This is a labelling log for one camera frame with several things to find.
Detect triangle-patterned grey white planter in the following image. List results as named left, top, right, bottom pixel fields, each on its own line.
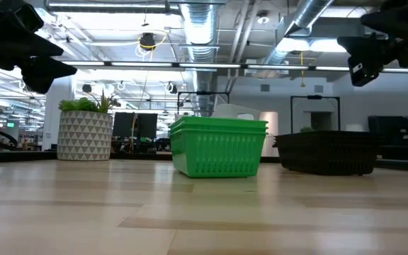
left=57, top=110, right=114, bottom=162

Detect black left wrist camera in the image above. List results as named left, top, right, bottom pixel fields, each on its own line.
left=12, top=2, right=45, bottom=33

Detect black slotted plastic basket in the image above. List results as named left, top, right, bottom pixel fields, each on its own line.
left=276, top=136, right=380, bottom=176

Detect black computer monitor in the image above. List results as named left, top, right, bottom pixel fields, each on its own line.
left=112, top=112, right=159, bottom=140

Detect slanted silver ventilation duct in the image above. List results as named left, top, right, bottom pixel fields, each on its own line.
left=263, top=0, right=334, bottom=65

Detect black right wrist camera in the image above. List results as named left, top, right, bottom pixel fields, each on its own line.
left=337, top=34, right=386, bottom=88

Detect black equipment rack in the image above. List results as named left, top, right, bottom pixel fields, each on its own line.
left=367, top=115, right=408, bottom=161

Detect black ceiling-hung camera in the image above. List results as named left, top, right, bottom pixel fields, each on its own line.
left=139, top=32, right=157, bottom=51

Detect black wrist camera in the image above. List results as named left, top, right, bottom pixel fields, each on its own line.
left=337, top=34, right=386, bottom=88
left=12, top=2, right=45, bottom=33

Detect green potted plant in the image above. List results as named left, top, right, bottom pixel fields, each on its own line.
left=58, top=90, right=117, bottom=114

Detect round silver ventilation duct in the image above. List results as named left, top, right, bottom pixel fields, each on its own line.
left=181, top=0, right=220, bottom=64

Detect yellow hanging cable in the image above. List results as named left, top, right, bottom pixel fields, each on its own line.
left=130, top=30, right=169, bottom=149

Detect long ceiling light bar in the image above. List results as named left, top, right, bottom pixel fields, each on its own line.
left=62, top=60, right=408, bottom=74

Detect black metal frame stand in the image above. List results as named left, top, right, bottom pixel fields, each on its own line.
left=176, top=91, right=231, bottom=116
left=290, top=94, right=341, bottom=135

